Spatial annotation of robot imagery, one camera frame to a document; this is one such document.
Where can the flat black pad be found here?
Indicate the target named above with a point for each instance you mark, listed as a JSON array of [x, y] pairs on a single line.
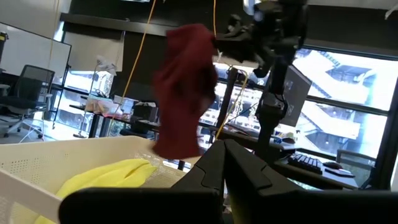
[[340, 172]]

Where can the clear plastic storage box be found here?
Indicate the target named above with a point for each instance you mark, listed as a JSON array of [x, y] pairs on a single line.
[[98, 105]]

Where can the black computer monitor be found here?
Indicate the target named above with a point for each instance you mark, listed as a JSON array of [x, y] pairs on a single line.
[[295, 93]]

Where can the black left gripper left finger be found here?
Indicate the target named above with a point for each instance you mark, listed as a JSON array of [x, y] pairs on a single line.
[[140, 205]]

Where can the dark red cloth garment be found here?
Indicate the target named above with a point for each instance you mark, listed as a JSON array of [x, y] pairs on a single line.
[[183, 93]]

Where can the black computer mouse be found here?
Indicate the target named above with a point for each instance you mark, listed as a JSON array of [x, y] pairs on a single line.
[[332, 165]]

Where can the floor stand with white head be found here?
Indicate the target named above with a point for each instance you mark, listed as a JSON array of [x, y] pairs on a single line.
[[105, 63]]

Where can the yellow cloth garment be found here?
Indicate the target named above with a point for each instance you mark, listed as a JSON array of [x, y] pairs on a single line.
[[109, 174]]

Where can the white whiteboard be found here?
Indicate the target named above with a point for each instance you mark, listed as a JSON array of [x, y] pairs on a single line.
[[31, 53]]

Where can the black vertical frame post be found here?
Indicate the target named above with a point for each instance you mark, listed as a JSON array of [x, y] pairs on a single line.
[[388, 149]]

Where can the clear plastic container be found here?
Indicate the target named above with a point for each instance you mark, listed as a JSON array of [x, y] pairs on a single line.
[[124, 107]]

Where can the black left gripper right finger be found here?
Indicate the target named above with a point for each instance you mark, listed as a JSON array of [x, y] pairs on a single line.
[[280, 208]]

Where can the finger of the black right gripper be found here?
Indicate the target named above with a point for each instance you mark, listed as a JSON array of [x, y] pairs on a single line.
[[236, 33], [233, 46]]

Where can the black office chair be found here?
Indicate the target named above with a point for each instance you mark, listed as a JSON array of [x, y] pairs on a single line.
[[28, 84]]

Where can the black stand pole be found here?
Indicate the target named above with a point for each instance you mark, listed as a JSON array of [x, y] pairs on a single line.
[[227, 99]]

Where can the white ceiling lamp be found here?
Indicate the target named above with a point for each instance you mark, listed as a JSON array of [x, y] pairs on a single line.
[[247, 6]]

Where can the black keyboard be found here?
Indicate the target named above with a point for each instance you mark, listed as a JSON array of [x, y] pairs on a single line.
[[306, 163]]

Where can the black box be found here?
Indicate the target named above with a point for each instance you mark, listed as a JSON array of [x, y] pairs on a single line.
[[144, 112]]

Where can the white perforated plastic basket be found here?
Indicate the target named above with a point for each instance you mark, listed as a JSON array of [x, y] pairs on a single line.
[[46, 155]]

